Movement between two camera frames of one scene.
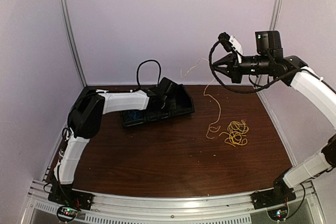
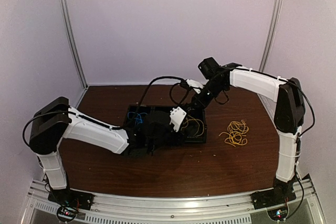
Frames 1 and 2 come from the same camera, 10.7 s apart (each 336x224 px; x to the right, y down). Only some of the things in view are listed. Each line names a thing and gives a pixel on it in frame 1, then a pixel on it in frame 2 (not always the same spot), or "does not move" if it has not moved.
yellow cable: (236, 130) does not move
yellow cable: (204, 94) → (198, 127)
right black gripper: (232, 59) → (202, 103)
